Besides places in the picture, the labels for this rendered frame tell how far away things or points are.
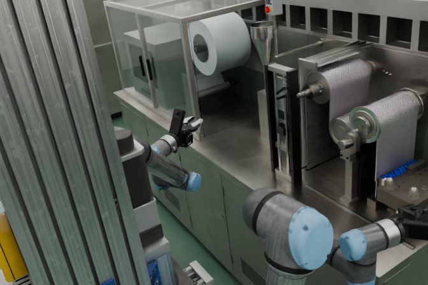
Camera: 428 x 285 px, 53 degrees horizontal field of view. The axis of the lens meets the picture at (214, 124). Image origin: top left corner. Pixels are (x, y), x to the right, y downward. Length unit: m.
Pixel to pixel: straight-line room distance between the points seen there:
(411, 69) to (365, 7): 0.34
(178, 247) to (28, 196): 2.27
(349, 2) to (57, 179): 1.56
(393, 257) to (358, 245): 0.46
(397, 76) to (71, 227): 1.49
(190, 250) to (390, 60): 1.85
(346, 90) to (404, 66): 0.26
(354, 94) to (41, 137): 1.38
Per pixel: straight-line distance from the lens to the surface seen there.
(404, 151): 1.91
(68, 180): 0.95
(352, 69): 1.92
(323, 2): 2.21
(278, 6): 1.99
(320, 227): 0.94
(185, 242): 3.16
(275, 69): 1.83
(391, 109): 1.77
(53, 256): 1.03
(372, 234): 1.25
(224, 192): 2.32
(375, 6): 2.02
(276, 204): 0.97
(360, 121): 1.72
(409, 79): 1.98
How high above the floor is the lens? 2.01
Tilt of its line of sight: 25 degrees down
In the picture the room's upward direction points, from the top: 7 degrees counter-clockwise
